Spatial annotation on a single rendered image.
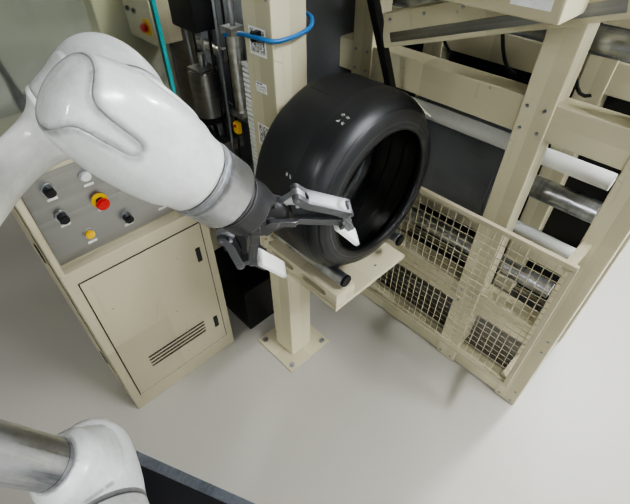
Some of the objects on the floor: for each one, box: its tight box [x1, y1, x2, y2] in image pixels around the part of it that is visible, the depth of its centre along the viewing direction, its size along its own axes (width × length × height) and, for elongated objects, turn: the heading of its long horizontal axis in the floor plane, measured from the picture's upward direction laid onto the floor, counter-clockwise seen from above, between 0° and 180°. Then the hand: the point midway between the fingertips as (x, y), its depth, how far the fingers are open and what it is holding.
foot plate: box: [258, 325, 329, 373], centre depth 226 cm, size 27×27×2 cm
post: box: [241, 0, 310, 354], centre depth 141 cm, size 13×13×250 cm
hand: (314, 252), depth 68 cm, fingers open, 13 cm apart
